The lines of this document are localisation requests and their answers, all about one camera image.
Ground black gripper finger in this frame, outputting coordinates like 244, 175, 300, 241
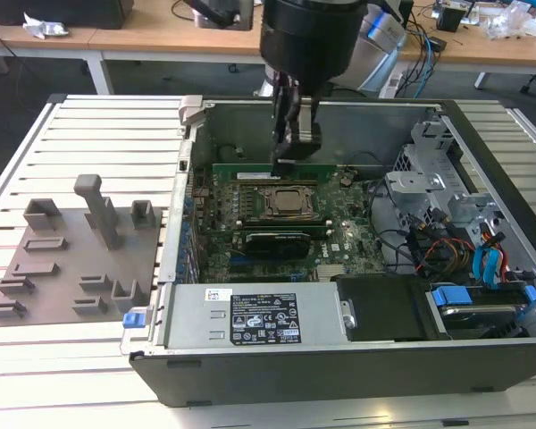
270, 73, 304, 178
293, 95, 323, 159

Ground green RAM stick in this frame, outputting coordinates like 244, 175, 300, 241
212, 161, 334, 181

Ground black RAM slot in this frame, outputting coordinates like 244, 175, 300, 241
230, 181, 319, 189
237, 219, 331, 227
243, 223, 331, 231
236, 215, 330, 223
230, 178, 318, 185

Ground silver CPU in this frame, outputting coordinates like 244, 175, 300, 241
272, 189, 305, 211

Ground CPU socket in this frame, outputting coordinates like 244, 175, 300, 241
252, 183, 321, 221

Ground green motherboard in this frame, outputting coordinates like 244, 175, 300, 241
191, 164, 388, 285

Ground white power strip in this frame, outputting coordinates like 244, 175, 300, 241
379, 71, 406, 98

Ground black graphics card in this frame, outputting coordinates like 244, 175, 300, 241
243, 230, 313, 257

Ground silver drive cage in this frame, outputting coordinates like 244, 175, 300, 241
383, 118, 508, 251

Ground silver finned heat sink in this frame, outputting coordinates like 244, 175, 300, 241
314, 264, 346, 282

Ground small black box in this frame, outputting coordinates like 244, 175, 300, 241
435, 6, 468, 32

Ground black rating label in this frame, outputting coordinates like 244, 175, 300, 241
230, 293, 300, 345

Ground black plastic shroud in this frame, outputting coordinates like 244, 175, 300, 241
334, 274, 434, 343

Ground grey power supply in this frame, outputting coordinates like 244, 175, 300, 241
163, 283, 348, 352

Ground clear plastic bags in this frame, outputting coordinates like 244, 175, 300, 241
482, 0, 536, 41

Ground hard disk blue carrier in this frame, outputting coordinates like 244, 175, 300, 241
426, 285, 536, 343

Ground blue plastic latch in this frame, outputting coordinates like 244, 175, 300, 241
121, 308, 149, 331

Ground black silver PC case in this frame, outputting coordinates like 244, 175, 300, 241
119, 94, 536, 408

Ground large black device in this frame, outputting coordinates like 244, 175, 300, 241
0, 0, 135, 30

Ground grey parts rack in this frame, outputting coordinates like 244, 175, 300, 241
0, 172, 164, 330

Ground crumpled white paper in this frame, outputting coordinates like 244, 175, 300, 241
21, 12, 71, 39

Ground grey corner bracket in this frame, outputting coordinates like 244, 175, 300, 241
177, 94, 205, 128

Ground wooden desk white frame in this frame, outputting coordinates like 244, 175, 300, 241
0, 13, 115, 96
88, 0, 269, 63
397, 0, 536, 90

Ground orange yellow power wires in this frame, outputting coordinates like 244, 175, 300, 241
422, 239, 474, 278

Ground blue flat data cable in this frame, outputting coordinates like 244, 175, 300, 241
473, 245, 491, 290
488, 243, 505, 292

